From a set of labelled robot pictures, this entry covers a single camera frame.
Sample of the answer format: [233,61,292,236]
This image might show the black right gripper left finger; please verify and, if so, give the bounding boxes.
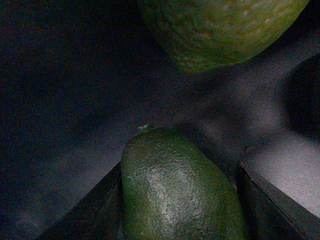
[37,163,122,240]

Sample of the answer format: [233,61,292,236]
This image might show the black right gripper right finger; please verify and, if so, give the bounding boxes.
[236,161,320,240]

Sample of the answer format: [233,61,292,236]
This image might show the dark green avocado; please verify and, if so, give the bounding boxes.
[120,124,250,240]

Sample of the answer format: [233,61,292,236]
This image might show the green avocado in bin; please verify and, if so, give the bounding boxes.
[137,0,308,74]

